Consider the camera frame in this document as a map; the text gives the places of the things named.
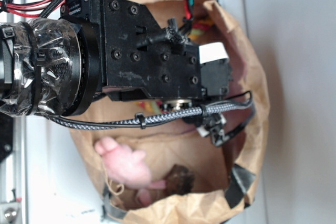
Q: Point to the aluminium frame rail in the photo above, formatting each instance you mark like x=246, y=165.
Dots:
x=13, y=175

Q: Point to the brown paper bag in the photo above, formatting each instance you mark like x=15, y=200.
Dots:
x=226, y=176

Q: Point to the pink plush toy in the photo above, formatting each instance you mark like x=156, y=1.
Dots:
x=127, y=167

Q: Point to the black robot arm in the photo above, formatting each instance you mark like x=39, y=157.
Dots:
x=38, y=66

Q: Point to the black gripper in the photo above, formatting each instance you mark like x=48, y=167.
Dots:
x=126, y=55

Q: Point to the brown furry toy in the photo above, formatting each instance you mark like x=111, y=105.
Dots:
x=179, y=180

